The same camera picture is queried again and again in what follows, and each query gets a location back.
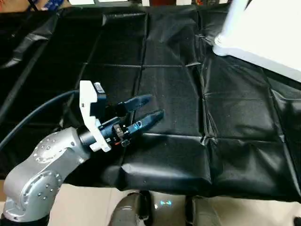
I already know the white plastic table leg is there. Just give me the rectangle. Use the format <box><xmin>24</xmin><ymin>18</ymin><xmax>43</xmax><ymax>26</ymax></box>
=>
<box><xmin>221</xmin><ymin>0</ymin><xmax>250</xmax><ymax>44</ymax></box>

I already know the white plastic table top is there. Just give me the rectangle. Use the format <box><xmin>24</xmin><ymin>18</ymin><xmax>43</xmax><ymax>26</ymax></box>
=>
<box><xmin>213</xmin><ymin>0</ymin><xmax>301</xmax><ymax>83</ymax></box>

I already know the black work mat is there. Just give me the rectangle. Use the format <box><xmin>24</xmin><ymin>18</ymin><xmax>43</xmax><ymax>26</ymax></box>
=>
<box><xmin>0</xmin><ymin>5</ymin><xmax>301</xmax><ymax>203</ymax></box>

